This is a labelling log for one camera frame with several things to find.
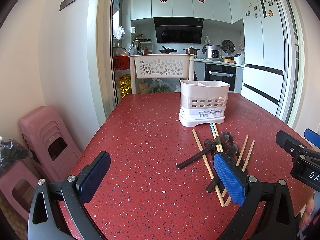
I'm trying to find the plain wooden chopstick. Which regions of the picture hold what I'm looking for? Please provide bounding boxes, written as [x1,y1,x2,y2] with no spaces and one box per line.
[192,129,225,207]
[225,140,255,206]
[221,135,248,197]

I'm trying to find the built-in black oven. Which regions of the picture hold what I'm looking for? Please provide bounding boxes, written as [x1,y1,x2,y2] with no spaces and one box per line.
[204,64,236,92]

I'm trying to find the white upper kitchen cabinets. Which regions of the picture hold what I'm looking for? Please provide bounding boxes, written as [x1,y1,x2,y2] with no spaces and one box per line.
[131,0,234,23]

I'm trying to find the orange patterned wooden chopstick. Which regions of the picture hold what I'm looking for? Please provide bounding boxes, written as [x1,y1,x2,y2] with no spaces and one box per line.
[213,123,223,152]

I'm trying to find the black wok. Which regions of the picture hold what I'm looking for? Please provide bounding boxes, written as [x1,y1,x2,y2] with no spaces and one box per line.
[159,46,177,54]

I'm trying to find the steel cooking pot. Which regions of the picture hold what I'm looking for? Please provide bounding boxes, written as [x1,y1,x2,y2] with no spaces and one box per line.
[183,46,199,56]

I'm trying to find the white perforated plastic chair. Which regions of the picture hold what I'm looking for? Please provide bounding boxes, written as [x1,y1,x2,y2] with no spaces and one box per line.
[129,54,195,94]

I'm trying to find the black handled metal spoon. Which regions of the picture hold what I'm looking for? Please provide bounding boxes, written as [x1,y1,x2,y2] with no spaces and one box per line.
[206,144,238,193]
[222,131,234,153]
[204,139,216,148]
[176,135,229,170]

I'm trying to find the pink plastic stool stack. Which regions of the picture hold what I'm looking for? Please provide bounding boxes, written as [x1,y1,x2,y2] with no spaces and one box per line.
[18,106,82,182]

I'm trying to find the black plastic bag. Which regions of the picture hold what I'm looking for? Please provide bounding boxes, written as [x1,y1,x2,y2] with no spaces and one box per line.
[0,137,33,176]

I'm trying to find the silver rice cooker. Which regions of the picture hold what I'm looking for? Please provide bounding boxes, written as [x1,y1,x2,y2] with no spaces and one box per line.
[202,44,221,61]

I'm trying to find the blue patterned wooden chopstick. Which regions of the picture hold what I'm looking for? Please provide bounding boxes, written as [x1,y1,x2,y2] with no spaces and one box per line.
[210,123,219,152]

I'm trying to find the black range hood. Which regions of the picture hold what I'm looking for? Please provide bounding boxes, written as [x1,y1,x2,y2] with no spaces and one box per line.
[153,17,204,44]

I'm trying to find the gold foil package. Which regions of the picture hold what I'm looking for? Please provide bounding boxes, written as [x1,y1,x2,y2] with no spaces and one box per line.
[118,74,132,98]

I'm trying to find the red plastic basket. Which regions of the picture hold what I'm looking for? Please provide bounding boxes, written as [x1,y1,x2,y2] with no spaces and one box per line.
[113,56,130,70]

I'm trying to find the white refrigerator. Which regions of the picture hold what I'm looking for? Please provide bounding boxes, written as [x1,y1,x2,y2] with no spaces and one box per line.
[240,0,285,115]

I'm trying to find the grey wall plate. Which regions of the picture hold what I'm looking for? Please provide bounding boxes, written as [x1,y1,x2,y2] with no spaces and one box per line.
[59,0,76,11]

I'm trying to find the person's right hand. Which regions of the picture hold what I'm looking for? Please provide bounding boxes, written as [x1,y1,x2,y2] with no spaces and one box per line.
[299,194,315,229]

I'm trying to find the white plastic utensil holder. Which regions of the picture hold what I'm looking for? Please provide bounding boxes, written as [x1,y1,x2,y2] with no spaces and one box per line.
[179,80,229,127]

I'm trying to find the steel wok lid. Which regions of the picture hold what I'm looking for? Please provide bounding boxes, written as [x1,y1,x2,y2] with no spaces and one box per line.
[113,46,130,57]

